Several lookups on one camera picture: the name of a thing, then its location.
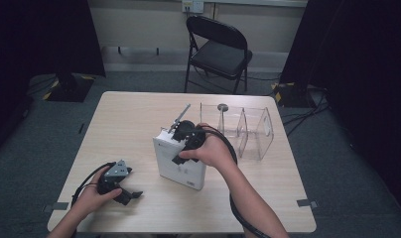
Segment person's right hand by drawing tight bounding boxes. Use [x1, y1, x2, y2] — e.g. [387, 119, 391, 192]
[178, 122, 238, 172]

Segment white box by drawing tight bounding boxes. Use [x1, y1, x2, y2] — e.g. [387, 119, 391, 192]
[152, 127, 208, 191]

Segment hand-held gripper black cable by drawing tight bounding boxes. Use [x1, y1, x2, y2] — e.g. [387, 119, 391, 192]
[201, 125, 272, 238]
[70, 161, 118, 208]

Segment black floor cables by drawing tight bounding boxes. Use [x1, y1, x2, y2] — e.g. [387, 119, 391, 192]
[281, 88, 332, 137]

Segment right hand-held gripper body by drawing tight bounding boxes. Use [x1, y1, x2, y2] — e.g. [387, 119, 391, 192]
[168, 103, 207, 153]

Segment white wall outlet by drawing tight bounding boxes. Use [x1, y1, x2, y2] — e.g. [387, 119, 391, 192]
[182, 0, 205, 15]

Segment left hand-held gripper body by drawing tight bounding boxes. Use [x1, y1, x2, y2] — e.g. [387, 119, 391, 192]
[96, 159, 134, 196]

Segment grey tape strip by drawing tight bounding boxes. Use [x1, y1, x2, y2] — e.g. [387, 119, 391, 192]
[43, 201, 70, 213]
[296, 198, 319, 209]

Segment black stand base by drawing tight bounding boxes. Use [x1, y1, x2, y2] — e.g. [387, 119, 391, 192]
[271, 81, 323, 109]
[42, 72, 95, 103]

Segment black folding chair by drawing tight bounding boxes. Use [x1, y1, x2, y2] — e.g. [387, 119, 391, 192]
[183, 15, 254, 95]

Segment black curtain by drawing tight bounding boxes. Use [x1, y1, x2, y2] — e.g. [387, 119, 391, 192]
[279, 0, 401, 212]
[0, 0, 106, 157]

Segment clear acrylic book holder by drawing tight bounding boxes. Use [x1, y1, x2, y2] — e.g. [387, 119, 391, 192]
[199, 102, 275, 163]

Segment person's left hand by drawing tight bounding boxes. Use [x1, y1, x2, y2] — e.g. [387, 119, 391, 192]
[70, 166, 123, 217]

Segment left hand-held gripper black cable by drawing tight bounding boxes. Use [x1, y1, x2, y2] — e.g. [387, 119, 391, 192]
[70, 161, 118, 208]

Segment right hand-held gripper black cable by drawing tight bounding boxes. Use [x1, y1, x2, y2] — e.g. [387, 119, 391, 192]
[201, 125, 272, 238]

